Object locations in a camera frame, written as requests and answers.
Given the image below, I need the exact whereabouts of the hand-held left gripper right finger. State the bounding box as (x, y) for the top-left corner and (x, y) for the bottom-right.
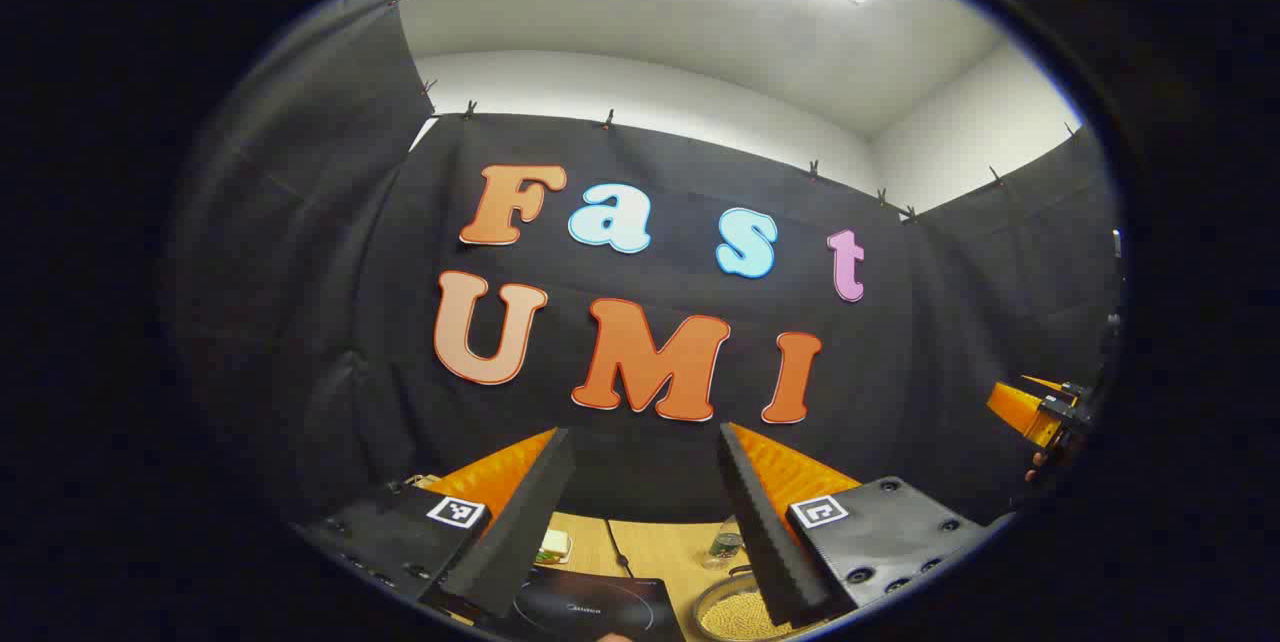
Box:
(717, 422), (991, 629)

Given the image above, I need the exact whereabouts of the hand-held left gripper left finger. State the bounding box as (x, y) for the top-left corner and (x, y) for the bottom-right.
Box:
(295, 427), (578, 623)

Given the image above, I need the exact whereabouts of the steel pot with black handle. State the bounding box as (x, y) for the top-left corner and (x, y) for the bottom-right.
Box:
(693, 567), (833, 642)

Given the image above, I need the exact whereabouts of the black induction cooktop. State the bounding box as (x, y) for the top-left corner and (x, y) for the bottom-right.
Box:
(488, 567), (687, 642)

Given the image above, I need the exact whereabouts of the clear plastic water bottle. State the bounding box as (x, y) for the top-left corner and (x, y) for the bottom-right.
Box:
(705, 517), (747, 571)

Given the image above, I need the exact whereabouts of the pile of yellow soybeans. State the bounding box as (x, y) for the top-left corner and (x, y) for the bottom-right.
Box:
(703, 590), (801, 641)

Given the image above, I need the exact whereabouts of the black backdrop cloth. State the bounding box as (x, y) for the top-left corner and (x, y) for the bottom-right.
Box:
(170, 0), (1126, 528)

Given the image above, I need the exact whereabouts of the row of cloth clips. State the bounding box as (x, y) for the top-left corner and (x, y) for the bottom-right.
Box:
(418, 77), (1079, 223)

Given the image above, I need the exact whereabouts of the black power cable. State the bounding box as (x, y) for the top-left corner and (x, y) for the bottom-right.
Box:
(605, 519), (637, 579)

